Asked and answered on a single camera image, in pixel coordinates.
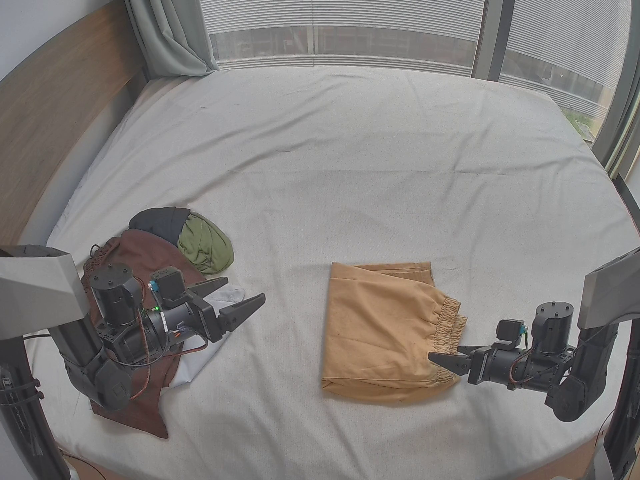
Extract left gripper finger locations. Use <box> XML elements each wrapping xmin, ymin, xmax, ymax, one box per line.
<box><xmin>218</xmin><ymin>293</ymin><xmax>267</xmax><ymax>337</ymax></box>
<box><xmin>192</xmin><ymin>277</ymin><xmax>230</xmax><ymax>303</ymax></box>

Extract green garment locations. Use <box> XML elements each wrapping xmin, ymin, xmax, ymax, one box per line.
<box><xmin>177</xmin><ymin>211</ymin><xmax>235</xmax><ymax>276</ymax></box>

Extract bed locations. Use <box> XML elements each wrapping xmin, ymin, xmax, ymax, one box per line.
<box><xmin>0</xmin><ymin>0</ymin><xmax>640</xmax><ymax>480</ymax></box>

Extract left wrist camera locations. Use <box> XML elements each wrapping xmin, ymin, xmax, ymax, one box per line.
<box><xmin>150</xmin><ymin>266</ymin><xmax>194</xmax><ymax>310</ymax></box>

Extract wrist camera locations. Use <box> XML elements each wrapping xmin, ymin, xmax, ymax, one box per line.
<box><xmin>150</xmin><ymin>266</ymin><xmax>194</xmax><ymax>310</ymax></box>
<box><xmin>495</xmin><ymin>319</ymin><xmax>527</xmax><ymax>352</ymax></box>

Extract dark blue garment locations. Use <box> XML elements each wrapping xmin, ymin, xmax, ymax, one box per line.
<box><xmin>128</xmin><ymin>207</ymin><xmax>194</xmax><ymax>245</ymax></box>

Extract grey-green curtain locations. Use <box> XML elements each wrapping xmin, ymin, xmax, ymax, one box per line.
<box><xmin>119</xmin><ymin>0</ymin><xmax>221</xmax><ymax>78</ymax></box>

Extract window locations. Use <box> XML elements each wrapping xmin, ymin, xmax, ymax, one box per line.
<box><xmin>192</xmin><ymin>0</ymin><xmax>640</xmax><ymax>179</ymax></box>

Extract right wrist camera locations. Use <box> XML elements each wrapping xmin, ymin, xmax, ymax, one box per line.
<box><xmin>495</xmin><ymin>319</ymin><xmax>527</xmax><ymax>352</ymax></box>

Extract tan shorts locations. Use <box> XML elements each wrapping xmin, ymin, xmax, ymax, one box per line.
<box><xmin>320</xmin><ymin>261</ymin><xmax>469</xmax><ymax>406</ymax></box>

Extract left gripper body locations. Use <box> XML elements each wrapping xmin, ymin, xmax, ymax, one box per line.
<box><xmin>150</xmin><ymin>295</ymin><xmax>226</xmax><ymax>347</ymax></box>

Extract white garment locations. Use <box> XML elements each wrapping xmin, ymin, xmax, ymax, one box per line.
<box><xmin>172</xmin><ymin>283</ymin><xmax>249</xmax><ymax>387</ymax></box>

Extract brown garment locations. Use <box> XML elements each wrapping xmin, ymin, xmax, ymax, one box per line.
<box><xmin>82</xmin><ymin>230</ymin><xmax>207</xmax><ymax>439</ymax></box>

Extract black cable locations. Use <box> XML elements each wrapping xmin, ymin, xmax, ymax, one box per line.
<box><xmin>59</xmin><ymin>447</ymin><xmax>110</xmax><ymax>480</ymax></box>

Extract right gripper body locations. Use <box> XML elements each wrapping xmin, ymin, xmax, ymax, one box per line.
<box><xmin>467</xmin><ymin>345</ymin><xmax>524</xmax><ymax>386</ymax></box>

